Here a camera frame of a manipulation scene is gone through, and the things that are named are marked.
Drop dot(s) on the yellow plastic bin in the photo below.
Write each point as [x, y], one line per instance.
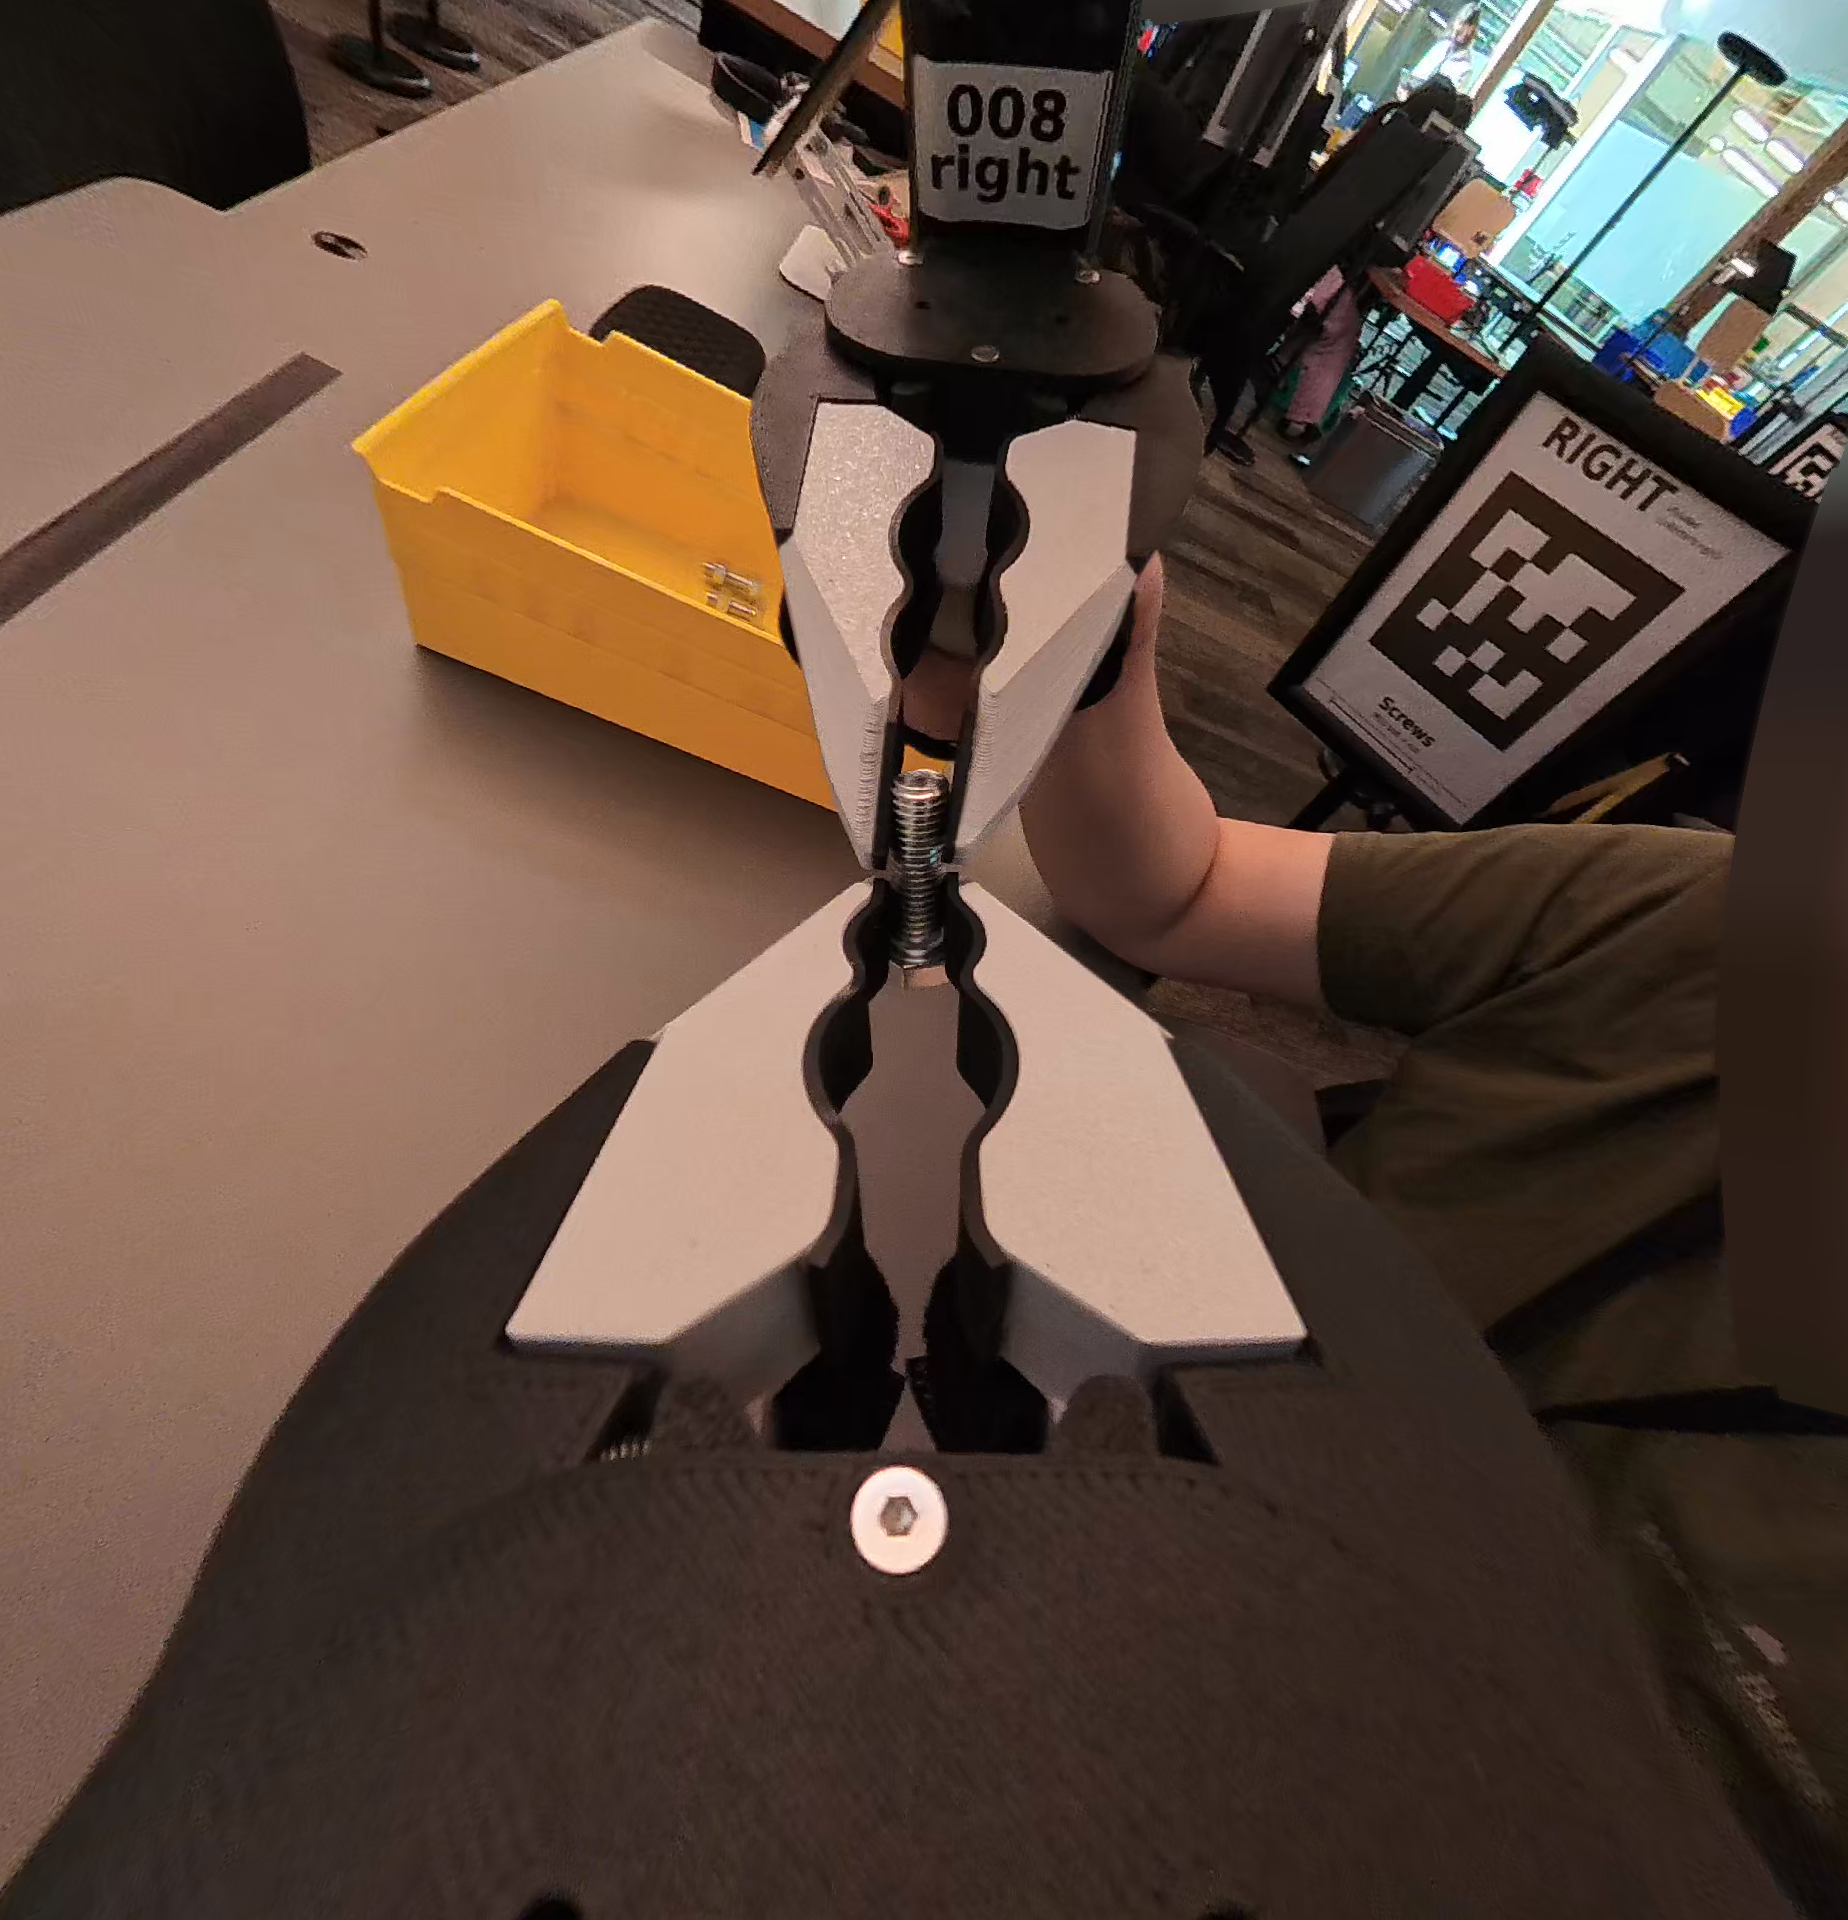
[567, 660]

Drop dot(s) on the grey trash bin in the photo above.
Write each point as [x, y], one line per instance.
[1377, 470]

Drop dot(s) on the black leaning panel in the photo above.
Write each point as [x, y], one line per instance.
[115, 102]

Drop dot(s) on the person's right hand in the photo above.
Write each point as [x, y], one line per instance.
[946, 671]

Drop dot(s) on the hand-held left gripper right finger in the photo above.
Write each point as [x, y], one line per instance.
[1135, 1201]

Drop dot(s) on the black pad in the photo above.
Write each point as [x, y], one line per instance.
[664, 333]

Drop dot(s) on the person in olive shirt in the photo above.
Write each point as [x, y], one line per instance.
[1538, 1054]

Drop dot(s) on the framed marker sign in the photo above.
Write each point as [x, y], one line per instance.
[1527, 600]

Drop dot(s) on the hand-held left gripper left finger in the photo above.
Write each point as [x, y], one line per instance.
[684, 1201]

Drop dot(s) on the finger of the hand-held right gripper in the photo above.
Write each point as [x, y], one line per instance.
[843, 523]
[1077, 543]

